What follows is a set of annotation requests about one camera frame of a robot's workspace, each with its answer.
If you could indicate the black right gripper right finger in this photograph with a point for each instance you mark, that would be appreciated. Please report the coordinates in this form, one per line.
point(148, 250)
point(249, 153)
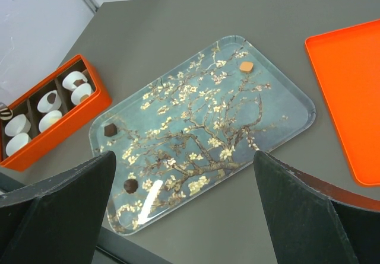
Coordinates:
point(313, 221)

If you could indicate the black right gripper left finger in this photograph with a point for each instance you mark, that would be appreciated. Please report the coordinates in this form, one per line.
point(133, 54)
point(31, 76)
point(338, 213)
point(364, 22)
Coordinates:
point(58, 219)

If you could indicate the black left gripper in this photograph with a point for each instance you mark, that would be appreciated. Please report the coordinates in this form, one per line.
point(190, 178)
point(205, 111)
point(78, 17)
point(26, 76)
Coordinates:
point(5, 112)

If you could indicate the dark oval chocolate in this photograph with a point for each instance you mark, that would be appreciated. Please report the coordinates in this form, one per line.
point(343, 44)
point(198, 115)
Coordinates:
point(51, 98)

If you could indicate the brown rectangular chocolate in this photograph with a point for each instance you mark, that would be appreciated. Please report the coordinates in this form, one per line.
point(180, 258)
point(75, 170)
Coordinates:
point(78, 82)

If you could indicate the caramel round chocolate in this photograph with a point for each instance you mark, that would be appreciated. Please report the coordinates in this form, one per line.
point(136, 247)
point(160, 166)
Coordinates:
point(84, 97)

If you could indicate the dark square chocolate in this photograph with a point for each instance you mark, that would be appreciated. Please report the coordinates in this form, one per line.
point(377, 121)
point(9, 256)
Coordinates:
point(110, 130)

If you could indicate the orange chocolate box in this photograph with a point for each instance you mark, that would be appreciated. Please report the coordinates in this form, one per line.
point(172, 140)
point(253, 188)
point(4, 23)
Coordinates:
point(73, 117)

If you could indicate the dark round chocolate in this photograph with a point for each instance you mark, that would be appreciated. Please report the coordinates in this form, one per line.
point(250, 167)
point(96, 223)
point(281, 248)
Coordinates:
point(130, 186)

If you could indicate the tan round chocolate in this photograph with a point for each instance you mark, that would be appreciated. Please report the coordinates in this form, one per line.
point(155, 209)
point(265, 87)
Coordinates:
point(246, 67)

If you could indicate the white paper cup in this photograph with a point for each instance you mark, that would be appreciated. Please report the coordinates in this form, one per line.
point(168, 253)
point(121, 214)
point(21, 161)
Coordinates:
point(68, 81)
point(81, 90)
point(49, 119)
point(44, 107)
point(16, 143)
point(18, 124)

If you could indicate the blossom pattern serving tray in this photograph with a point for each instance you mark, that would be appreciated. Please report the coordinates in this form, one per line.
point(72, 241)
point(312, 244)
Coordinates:
point(194, 127)

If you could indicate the orange box lid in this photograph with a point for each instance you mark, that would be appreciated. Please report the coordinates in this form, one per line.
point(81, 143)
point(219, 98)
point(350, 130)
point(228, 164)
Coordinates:
point(346, 66)

